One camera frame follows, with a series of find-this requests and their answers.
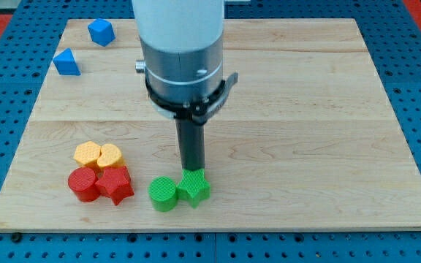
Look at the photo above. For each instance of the black clamp mount ring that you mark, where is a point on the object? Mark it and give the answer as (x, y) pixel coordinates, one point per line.
(198, 112)

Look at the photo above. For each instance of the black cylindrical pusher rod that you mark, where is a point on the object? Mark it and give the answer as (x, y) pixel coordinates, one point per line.
(191, 144)

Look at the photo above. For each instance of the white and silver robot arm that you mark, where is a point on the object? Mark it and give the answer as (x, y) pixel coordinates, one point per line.
(182, 44)

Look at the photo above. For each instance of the green star block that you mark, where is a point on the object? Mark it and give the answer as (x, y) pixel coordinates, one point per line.
(193, 187)

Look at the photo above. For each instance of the red star block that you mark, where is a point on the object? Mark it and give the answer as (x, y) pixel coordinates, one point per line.
(116, 184)

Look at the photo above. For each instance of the blue triangle block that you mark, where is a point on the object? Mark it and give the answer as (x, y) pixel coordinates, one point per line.
(65, 63)

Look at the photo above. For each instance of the green cylinder block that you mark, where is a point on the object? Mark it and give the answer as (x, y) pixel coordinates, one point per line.
(163, 193)

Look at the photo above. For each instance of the yellow heart block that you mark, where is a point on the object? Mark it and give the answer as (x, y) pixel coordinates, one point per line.
(110, 156)

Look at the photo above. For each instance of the yellow hexagon block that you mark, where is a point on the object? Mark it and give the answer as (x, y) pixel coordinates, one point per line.
(86, 155)

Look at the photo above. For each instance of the wooden board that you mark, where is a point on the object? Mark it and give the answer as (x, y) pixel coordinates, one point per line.
(306, 142)

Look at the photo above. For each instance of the red cylinder block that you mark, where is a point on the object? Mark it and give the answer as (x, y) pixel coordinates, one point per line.
(82, 182)

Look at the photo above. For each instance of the blue cube block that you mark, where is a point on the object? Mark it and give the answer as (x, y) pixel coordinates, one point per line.
(101, 32)

